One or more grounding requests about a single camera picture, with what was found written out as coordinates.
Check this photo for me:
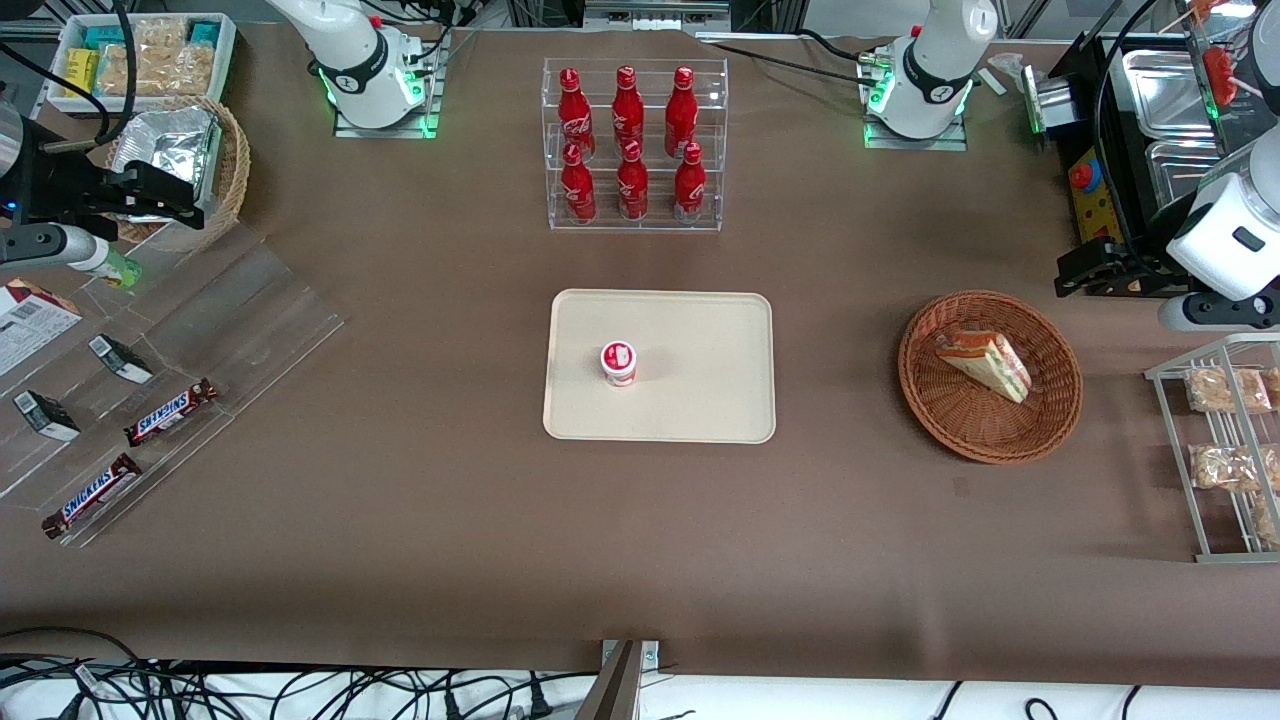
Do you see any clear acrylic bottle rack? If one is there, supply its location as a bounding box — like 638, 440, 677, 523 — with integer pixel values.
542, 57, 729, 233

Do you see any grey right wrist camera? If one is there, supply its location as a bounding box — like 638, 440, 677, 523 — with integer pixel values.
0, 224, 111, 273

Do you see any small dark green box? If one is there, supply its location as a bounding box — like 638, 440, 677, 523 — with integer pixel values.
13, 390, 81, 442
88, 334, 155, 385

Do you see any silver foil pouch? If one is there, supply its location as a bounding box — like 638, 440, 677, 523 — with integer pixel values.
110, 105, 223, 223

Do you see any red cola bottle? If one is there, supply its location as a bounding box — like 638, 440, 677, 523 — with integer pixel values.
665, 67, 698, 159
617, 140, 650, 221
612, 66, 646, 156
557, 68, 596, 161
560, 143, 598, 223
673, 142, 707, 224

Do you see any steel warmer pan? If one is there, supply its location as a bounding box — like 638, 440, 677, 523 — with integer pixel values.
1122, 48, 1216, 141
1145, 140, 1251, 216

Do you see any red sausage on skewer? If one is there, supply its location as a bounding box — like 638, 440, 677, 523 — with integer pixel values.
1200, 45, 1263, 106

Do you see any brown round wicker basket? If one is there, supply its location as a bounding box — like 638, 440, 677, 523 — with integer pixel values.
898, 290, 1084, 465

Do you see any metal table bracket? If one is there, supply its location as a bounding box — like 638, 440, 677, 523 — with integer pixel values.
575, 640, 661, 720

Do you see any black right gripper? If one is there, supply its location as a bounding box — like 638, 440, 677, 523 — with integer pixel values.
0, 140, 207, 229

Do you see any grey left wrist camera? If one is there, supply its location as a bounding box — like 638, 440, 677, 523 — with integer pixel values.
1158, 293, 1280, 333

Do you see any green white plastic bottle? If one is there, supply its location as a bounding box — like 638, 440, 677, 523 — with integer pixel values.
95, 245, 143, 289

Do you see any red white printed carton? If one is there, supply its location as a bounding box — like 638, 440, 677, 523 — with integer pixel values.
0, 278, 84, 377

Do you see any yellow emergency stop box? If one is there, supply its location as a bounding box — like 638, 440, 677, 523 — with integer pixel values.
1068, 148, 1123, 246

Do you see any beige plastic tray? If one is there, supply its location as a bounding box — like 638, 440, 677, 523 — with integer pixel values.
543, 289, 777, 444

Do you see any clear bag of crackers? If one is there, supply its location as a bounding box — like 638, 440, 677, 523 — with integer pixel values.
100, 42, 216, 97
130, 18, 191, 51

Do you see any clear acrylic stepped display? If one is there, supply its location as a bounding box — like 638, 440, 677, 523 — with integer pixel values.
0, 215, 346, 549

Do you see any yellow snack box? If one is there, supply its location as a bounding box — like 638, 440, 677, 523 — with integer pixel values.
63, 48, 101, 98

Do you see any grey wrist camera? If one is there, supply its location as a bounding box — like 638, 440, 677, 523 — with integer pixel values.
1158, 293, 1280, 333
0, 224, 111, 273

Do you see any tan deep wicker basket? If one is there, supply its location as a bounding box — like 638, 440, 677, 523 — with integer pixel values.
100, 95, 251, 251

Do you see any clear plastic wrapper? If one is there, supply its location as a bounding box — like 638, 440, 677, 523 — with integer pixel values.
985, 52, 1041, 96

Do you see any brown Snickers bar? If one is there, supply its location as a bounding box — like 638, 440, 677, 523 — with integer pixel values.
124, 378, 219, 447
41, 453, 143, 540

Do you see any black food warmer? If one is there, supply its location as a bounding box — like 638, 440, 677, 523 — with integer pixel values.
1050, 30, 1280, 298

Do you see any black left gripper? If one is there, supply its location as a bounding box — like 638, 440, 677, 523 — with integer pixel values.
1055, 240, 1197, 298

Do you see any white plastic bin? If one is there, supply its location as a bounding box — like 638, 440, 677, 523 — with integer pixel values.
45, 12, 238, 116

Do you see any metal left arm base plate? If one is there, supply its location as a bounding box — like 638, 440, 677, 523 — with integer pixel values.
862, 108, 969, 153

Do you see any aluminium frame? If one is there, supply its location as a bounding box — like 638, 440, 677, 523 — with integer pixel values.
580, 0, 733, 37

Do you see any silver wire rack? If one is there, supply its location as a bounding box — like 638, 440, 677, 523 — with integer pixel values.
1145, 333, 1280, 564

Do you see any wrapped triangle sandwich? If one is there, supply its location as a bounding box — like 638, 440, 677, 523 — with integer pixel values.
935, 329, 1033, 405

